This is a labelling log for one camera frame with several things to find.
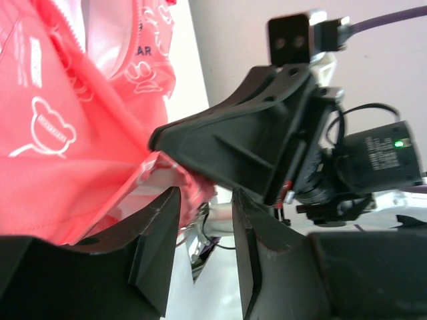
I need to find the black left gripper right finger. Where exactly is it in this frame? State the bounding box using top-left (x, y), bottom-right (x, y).
top-left (232, 189), bottom-right (426, 319)

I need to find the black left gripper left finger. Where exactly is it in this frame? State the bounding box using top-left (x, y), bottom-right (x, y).
top-left (1, 187), bottom-right (180, 319)

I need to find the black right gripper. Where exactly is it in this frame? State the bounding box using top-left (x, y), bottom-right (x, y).
top-left (149, 65), bottom-right (344, 207)

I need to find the pink hooded jacket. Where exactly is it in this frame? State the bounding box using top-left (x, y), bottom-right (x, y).
top-left (1, 1), bottom-right (215, 245)

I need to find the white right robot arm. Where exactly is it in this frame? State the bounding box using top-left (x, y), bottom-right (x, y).
top-left (149, 63), bottom-right (422, 225)

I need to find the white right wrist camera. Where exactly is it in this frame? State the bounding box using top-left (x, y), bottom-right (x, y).
top-left (267, 9), bottom-right (354, 86)

